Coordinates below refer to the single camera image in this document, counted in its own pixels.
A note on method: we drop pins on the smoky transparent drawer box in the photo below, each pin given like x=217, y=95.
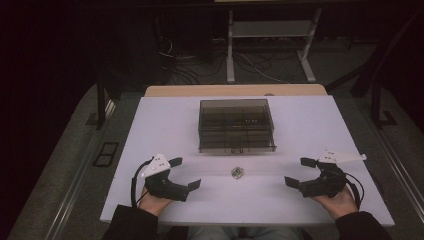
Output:
x=236, y=128

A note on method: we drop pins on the white metal stand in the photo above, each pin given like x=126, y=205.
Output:
x=270, y=29

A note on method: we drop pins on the aluminium floor rail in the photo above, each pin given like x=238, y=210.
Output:
x=398, y=170
x=71, y=196

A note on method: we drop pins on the person's right hand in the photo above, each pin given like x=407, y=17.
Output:
x=340, y=205

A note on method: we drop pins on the person's left hand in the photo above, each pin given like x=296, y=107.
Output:
x=153, y=203

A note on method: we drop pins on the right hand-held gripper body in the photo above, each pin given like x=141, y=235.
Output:
x=328, y=185

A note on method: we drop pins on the black rectangular floor frame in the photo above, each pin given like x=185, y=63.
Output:
x=106, y=154

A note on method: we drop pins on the small round metal object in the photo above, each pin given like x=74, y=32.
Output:
x=237, y=172

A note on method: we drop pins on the black metal stand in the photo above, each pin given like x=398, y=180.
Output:
x=376, y=86

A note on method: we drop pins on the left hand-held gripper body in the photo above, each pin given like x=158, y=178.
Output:
x=163, y=186

